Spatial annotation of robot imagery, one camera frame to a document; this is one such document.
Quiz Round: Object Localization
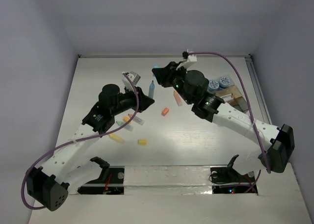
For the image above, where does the blue whiteboard marker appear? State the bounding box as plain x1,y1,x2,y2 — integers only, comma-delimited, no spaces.
224,98,234,102

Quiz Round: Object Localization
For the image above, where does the blue highlighter pen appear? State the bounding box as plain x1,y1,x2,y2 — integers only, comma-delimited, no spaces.
148,80,155,99

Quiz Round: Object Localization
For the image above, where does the yellow highlighter cap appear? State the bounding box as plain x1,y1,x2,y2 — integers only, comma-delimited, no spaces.
138,140,148,146

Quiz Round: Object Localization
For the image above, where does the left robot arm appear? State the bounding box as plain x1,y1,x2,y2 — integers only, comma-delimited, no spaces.
21,84,155,211

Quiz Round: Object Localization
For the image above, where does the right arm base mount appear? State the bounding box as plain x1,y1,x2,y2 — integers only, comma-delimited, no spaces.
209,154,258,195

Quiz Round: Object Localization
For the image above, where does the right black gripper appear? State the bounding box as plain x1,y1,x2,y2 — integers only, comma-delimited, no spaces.
153,61,193,105

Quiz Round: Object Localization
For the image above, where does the yellow highlighter pen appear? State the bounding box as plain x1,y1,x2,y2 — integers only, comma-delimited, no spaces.
109,133,125,144

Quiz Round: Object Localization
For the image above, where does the blue patterned tape roll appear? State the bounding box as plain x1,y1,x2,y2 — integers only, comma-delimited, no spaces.
208,79,220,91

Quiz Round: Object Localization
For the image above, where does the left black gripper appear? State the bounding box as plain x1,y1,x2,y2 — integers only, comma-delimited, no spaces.
111,84,154,116

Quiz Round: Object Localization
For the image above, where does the clear compartment organizer box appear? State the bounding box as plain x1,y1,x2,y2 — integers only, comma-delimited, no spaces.
210,75,249,113

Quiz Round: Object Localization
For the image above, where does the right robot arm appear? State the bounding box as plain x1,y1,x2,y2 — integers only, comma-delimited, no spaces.
152,62,295,181

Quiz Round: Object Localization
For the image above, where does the orange highlighter pen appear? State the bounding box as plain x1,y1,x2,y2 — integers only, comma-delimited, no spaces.
128,114,145,125
174,90,183,106

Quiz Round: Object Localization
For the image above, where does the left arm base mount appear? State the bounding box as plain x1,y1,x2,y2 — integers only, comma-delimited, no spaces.
78,157,125,195

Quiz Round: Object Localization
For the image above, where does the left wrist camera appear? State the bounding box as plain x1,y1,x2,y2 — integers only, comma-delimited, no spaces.
122,72,141,86

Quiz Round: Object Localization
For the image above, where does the green highlighter pen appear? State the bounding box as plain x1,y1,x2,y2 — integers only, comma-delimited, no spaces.
116,121,134,131

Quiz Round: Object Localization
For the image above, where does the aluminium rail right edge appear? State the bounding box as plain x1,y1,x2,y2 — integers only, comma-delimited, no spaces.
245,57,285,163

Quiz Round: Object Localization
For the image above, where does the orange highlighter cap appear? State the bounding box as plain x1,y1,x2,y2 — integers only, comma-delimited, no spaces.
161,107,169,116

